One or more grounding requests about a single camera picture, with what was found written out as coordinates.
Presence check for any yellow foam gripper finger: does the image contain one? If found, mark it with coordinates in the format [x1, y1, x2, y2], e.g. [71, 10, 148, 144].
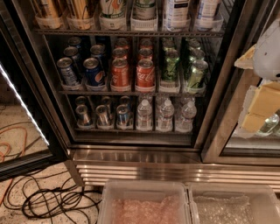
[241, 81, 280, 133]
[234, 45, 256, 69]

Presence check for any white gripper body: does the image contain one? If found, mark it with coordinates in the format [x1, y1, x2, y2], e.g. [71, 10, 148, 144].
[253, 18, 280, 81]

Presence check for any clear water bottle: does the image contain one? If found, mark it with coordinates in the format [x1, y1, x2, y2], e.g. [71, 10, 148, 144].
[175, 101, 197, 133]
[136, 99, 152, 131]
[156, 99, 174, 132]

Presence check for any closed right fridge door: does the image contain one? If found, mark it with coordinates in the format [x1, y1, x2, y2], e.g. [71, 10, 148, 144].
[201, 0, 280, 166]

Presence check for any bottom shelf right blue can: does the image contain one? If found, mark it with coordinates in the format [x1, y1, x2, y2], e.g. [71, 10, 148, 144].
[116, 104, 130, 126]

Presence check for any bottom shelf middle can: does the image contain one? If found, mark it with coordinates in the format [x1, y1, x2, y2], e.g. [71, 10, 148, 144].
[95, 105, 111, 126]

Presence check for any bottom shelf left can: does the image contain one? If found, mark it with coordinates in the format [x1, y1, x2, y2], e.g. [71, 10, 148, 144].
[75, 104, 93, 126]

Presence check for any fridge bottom metal grille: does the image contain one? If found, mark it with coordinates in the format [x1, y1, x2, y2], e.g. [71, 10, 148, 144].
[71, 149, 280, 193]

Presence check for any open fridge glass door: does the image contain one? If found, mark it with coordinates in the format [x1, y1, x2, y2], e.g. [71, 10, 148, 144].
[0, 0, 67, 181]

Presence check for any front right green can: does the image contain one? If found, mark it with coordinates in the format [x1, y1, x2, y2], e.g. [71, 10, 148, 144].
[187, 59, 208, 88]

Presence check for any green can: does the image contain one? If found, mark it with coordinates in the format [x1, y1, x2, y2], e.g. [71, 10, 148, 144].
[187, 59, 208, 88]
[162, 49, 179, 81]

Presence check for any front left green can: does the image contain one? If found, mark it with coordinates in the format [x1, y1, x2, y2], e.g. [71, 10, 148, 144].
[162, 49, 179, 81]

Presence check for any front right Coca-Cola can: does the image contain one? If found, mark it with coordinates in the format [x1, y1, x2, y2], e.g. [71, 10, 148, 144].
[136, 59, 155, 88]

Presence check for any right clear plastic bin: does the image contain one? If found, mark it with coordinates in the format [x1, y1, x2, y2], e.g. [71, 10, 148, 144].
[188, 183, 280, 224]

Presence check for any clear plastic bin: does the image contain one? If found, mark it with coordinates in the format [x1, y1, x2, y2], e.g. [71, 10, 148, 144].
[188, 183, 280, 224]
[97, 180, 191, 224]

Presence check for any front left orange soda can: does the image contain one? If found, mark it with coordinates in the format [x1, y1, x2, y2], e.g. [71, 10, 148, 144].
[111, 59, 130, 88]

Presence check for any front Pepsi can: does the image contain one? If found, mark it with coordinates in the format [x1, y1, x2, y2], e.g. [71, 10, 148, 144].
[83, 58, 105, 87]

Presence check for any left clear plastic bin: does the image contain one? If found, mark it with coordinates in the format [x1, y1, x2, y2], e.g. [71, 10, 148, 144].
[97, 180, 191, 224]

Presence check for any front left blue can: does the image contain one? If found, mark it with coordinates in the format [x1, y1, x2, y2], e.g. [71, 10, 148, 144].
[57, 57, 79, 86]

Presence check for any middle wire shelf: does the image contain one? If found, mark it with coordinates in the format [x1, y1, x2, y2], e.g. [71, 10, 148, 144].
[59, 90, 205, 97]

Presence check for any wire shelf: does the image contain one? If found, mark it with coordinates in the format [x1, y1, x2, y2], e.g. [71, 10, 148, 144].
[33, 28, 224, 38]
[59, 90, 205, 97]

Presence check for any top wire shelf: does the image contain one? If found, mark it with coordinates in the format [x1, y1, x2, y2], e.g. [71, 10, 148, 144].
[33, 28, 224, 38]

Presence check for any orange cable on floor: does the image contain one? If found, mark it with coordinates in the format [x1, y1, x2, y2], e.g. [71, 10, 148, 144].
[0, 125, 29, 207]

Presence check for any black cable on floor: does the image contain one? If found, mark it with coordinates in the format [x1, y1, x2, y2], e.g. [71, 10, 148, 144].
[3, 167, 103, 224]

